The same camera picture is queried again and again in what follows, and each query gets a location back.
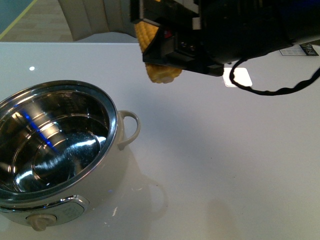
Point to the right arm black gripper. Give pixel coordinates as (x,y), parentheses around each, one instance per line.
(232,30)

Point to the black white table label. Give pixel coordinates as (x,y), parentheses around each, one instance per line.
(305,49)

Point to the yellow corn cob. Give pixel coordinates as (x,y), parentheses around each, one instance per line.
(145,33)

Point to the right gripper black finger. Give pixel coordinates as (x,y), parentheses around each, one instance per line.
(173,47)

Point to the left beige dining chair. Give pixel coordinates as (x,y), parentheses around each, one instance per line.
(86,18)

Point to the cream electric cooking pot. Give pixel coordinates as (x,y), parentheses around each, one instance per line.
(61,151)

